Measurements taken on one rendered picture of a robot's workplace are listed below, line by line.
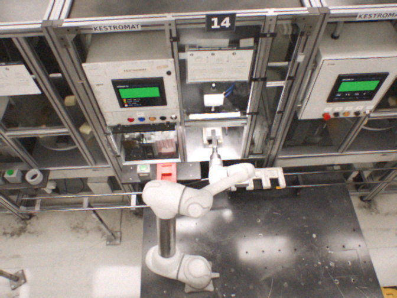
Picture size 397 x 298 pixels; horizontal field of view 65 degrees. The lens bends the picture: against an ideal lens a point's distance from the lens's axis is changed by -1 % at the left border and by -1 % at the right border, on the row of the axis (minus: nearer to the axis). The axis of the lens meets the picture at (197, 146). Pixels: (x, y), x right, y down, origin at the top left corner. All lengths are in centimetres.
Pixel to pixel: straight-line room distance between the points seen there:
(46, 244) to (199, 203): 207
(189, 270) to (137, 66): 113
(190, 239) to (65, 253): 133
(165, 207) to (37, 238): 199
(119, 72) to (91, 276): 194
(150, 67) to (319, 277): 164
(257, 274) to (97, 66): 155
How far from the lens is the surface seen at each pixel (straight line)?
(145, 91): 160
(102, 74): 158
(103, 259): 302
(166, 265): 191
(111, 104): 173
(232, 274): 217
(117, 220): 310
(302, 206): 240
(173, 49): 147
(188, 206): 141
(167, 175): 215
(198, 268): 190
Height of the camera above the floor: 280
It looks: 57 degrees down
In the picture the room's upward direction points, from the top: 2 degrees counter-clockwise
